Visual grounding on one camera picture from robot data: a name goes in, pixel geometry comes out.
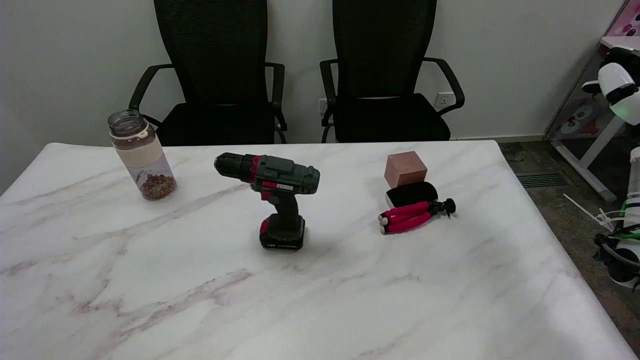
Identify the green robot arm cable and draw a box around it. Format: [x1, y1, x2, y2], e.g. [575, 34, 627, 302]
[611, 199, 640, 241]

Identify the dark floor vent grille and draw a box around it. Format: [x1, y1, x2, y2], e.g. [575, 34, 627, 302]
[515, 172, 571, 189]

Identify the brown wooden cube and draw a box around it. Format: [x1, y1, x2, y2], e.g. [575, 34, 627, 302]
[384, 151, 429, 189]

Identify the clear bottle with brown beans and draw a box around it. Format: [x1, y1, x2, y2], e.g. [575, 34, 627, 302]
[107, 109, 178, 202]

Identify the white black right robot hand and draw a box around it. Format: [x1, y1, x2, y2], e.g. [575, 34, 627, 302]
[582, 47, 640, 126]

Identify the black oval case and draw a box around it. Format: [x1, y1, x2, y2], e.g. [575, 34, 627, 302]
[385, 181, 439, 209]

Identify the dark green red power screwdriver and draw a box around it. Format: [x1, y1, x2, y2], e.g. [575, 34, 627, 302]
[214, 152, 321, 251]

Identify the black mesh office chair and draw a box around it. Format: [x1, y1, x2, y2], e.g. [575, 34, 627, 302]
[319, 0, 466, 144]
[128, 0, 288, 147]

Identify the cartoon printed panel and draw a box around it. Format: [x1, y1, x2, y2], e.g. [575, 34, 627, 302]
[544, 0, 640, 142]

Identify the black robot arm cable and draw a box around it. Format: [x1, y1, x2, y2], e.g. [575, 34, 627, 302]
[593, 233, 640, 293]

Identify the pink black mini tripod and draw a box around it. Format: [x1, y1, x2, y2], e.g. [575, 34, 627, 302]
[378, 198, 457, 235]

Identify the white desk with slanted leg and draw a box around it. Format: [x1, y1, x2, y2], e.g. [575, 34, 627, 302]
[551, 35, 640, 203]

